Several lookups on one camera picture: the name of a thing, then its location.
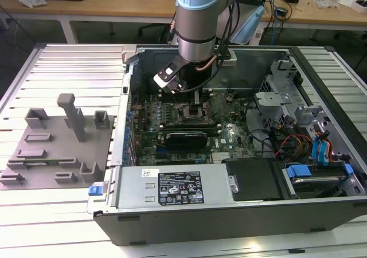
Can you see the grey parts rack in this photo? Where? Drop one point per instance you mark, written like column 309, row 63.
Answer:
column 57, row 154

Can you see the open black PC case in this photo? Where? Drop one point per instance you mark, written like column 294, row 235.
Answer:
column 200, row 226

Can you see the silver metal drive cage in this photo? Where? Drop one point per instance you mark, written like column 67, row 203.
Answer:
column 269, row 97

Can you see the silver chipset heatsink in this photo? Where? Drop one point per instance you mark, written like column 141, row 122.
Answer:
column 219, row 158

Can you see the silver power supply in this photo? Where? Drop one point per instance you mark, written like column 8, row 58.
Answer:
column 137, row 189

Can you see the white flat box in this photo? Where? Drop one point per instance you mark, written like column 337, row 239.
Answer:
column 349, row 3

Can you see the green motherboard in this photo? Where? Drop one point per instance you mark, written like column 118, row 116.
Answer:
column 235, row 143

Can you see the black plastic shroud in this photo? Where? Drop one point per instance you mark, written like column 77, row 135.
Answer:
column 252, row 180

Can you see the black office chair base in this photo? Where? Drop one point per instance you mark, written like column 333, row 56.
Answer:
column 149, row 27

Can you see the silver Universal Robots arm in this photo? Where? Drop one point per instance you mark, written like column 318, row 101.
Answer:
column 195, row 17

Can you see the silver-topped CPU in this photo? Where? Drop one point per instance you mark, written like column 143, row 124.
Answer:
column 191, row 113

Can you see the wooden desk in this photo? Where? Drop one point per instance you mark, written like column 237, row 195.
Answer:
column 86, row 5

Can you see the black RAM slot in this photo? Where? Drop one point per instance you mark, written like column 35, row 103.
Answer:
column 213, row 132
column 189, row 123
column 186, row 99
column 187, row 95
column 189, row 129
column 189, row 126

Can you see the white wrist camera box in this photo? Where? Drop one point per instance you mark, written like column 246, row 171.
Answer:
column 166, row 78

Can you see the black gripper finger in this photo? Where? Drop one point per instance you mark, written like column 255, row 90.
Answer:
column 197, row 99

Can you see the blue case latch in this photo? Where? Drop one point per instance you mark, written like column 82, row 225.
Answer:
column 95, row 190

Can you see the black graphics card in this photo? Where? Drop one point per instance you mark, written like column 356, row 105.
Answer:
column 186, row 140

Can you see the hard disk in blue carrier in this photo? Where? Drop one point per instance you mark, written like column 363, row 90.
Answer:
column 315, row 183

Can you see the CPU socket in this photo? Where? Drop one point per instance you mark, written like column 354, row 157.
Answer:
column 204, row 117

